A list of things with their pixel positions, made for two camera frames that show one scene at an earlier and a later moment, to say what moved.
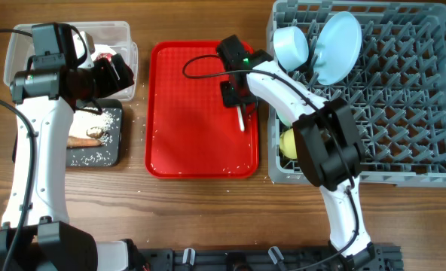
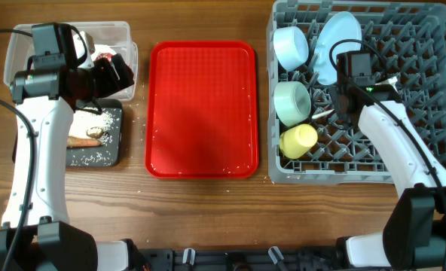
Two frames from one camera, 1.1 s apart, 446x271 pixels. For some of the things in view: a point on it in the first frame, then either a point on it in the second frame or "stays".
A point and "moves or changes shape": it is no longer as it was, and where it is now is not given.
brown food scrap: (95, 135) stays
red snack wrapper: (105, 55) stays
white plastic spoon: (240, 119) moves or changes shape
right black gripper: (228, 99) -> (335, 92)
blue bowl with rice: (291, 47) stays
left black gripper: (110, 83) stays
